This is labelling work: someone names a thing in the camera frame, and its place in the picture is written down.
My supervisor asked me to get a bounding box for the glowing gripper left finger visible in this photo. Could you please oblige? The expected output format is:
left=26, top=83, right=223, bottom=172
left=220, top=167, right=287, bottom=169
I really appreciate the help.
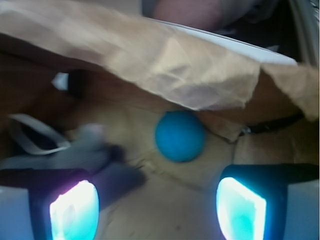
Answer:
left=0, top=168, right=100, bottom=240

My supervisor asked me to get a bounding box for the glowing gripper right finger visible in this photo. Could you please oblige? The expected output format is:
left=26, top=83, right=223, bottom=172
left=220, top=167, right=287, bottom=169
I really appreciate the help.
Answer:
left=215, top=163, right=320, bottom=240

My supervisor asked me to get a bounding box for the blue rubber ball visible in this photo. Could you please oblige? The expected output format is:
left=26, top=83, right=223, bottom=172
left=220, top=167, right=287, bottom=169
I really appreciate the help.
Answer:
left=154, top=110, right=206, bottom=163

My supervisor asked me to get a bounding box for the grey plush mouse toy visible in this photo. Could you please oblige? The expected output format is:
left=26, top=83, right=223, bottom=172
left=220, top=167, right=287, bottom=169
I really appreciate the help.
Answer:
left=0, top=124, right=146, bottom=209

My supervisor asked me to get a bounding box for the white elastic loop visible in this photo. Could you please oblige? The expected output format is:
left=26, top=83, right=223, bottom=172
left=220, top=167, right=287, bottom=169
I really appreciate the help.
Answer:
left=8, top=113, right=71, bottom=156

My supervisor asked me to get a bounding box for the brown paper bag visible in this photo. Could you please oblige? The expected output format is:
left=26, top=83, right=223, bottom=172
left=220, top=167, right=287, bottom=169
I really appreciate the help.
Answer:
left=0, top=0, right=319, bottom=240

